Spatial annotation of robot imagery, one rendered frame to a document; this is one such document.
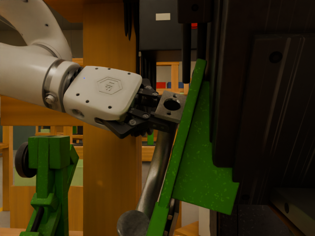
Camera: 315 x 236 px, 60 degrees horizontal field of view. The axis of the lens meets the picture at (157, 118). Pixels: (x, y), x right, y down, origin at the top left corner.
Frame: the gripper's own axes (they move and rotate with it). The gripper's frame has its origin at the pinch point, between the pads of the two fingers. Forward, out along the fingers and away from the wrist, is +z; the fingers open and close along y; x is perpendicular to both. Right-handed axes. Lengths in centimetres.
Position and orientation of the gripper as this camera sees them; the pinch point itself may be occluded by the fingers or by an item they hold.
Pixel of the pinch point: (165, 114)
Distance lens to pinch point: 43.1
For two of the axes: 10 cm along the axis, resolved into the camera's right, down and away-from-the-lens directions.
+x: -1.1, 6.7, 7.3
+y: 2.6, -6.9, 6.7
